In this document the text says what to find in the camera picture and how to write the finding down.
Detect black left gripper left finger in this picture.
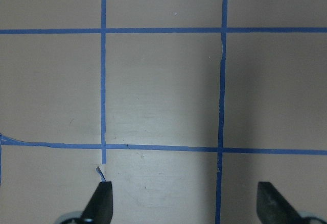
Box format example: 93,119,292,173
80,182,113,224

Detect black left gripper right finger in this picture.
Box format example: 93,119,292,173
256,182,307,224

